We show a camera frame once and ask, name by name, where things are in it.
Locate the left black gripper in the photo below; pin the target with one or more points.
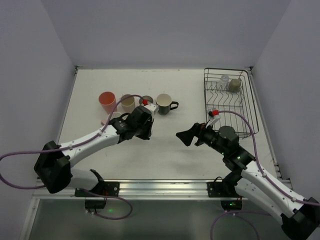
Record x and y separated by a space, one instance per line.
144 124

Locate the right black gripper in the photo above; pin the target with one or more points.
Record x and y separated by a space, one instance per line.
199 135

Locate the beige plastic cup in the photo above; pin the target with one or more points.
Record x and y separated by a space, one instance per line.
128 103

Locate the metal cup with cream label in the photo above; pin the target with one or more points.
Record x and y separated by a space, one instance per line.
146 97

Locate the pink ceramic mug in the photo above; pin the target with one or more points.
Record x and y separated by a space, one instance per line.
115 114

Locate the black mug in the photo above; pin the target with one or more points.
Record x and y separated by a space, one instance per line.
165 104

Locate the tall pink plastic cup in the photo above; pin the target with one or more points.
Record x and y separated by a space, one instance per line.
108 101

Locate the clear glass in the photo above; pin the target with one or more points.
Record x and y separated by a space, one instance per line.
223 82

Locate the grey-green ceramic cup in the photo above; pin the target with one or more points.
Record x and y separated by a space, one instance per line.
234 85

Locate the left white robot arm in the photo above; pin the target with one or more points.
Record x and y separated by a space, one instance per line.
55 164

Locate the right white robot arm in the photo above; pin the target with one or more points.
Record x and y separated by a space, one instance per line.
299 217

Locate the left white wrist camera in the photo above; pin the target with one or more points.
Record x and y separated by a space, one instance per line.
153 108

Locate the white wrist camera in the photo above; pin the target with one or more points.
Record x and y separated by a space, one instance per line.
153 108
213 117

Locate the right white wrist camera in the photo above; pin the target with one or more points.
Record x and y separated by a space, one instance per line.
213 117

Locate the wire dish rack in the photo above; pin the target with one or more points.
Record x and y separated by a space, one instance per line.
241 102

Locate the aluminium mounting rail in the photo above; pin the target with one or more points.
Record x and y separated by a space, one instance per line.
144 190

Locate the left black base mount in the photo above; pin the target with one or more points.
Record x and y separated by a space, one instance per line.
104 188

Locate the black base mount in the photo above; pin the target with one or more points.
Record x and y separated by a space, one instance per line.
104 188
217 188

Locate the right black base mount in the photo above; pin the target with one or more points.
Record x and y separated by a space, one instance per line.
217 188

